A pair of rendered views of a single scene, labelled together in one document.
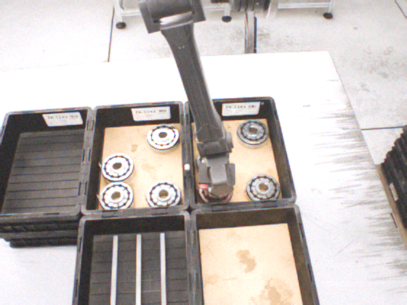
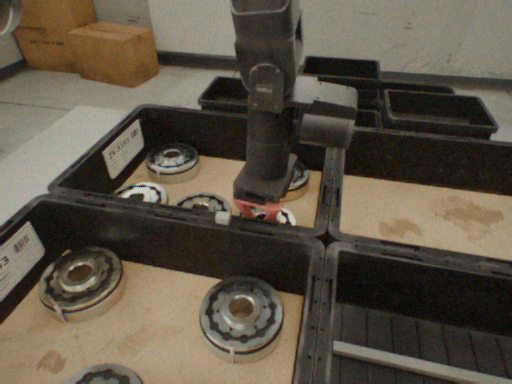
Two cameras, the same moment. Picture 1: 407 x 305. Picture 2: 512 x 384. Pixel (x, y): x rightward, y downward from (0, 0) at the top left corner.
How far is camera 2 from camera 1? 0.88 m
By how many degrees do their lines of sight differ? 49
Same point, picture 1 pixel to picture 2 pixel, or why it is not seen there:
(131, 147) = (43, 368)
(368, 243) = not seen: hidden behind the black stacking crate
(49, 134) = not seen: outside the picture
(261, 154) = (212, 168)
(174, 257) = (392, 338)
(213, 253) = not seen: hidden behind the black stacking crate
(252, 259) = (397, 221)
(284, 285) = (440, 200)
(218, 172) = (332, 93)
